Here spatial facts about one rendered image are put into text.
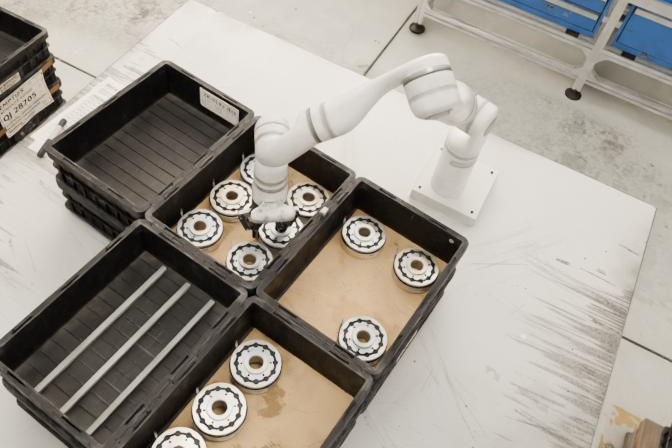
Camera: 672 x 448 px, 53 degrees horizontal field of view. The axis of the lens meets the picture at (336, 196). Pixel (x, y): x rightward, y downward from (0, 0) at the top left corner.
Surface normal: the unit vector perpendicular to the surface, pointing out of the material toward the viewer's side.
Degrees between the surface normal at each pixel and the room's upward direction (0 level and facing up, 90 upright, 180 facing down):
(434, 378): 0
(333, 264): 0
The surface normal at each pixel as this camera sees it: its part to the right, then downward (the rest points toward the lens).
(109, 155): 0.12, -0.61
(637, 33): -0.47, 0.66
